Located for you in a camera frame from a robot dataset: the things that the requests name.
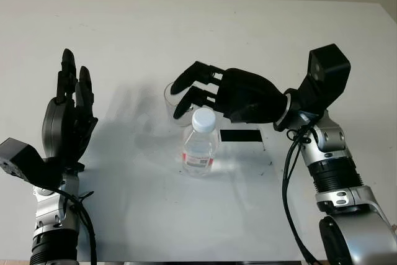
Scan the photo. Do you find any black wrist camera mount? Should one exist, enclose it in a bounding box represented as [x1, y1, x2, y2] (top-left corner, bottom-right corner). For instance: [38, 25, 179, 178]
[0, 137, 65, 190]
[290, 43, 352, 120]

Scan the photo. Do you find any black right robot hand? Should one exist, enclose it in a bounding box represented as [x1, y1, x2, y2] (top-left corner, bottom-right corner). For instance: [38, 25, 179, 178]
[169, 61, 291, 125]

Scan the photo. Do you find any clear plastic water bottle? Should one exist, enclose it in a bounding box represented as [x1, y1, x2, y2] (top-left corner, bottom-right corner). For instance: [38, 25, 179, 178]
[181, 107, 221, 179]

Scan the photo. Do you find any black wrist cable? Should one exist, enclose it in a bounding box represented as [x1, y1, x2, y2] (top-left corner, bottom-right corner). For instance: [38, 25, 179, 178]
[45, 184, 98, 265]
[281, 115, 321, 265]

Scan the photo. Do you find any clear plastic cup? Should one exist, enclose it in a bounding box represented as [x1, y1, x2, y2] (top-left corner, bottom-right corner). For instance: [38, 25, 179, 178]
[163, 81, 200, 128]

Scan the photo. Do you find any black tape strip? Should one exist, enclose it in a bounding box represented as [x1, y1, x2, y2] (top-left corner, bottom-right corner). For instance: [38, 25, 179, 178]
[220, 128, 263, 143]

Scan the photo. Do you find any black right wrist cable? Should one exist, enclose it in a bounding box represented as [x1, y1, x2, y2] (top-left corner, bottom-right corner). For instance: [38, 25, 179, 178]
[281, 115, 321, 265]

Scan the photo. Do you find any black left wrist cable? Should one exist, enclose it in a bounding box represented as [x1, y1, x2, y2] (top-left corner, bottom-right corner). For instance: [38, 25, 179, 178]
[45, 184, 98, 265]

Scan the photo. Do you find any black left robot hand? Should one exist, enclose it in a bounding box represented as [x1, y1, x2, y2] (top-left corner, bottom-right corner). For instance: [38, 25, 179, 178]
[42, 48, 99, 170]

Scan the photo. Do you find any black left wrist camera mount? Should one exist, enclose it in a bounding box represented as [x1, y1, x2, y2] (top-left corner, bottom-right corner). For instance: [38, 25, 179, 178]
[0, 137, 65, 190]

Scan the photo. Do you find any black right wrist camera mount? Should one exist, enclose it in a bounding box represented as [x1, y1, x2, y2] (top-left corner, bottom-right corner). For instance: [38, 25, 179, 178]
[290, 43, 352, 120]

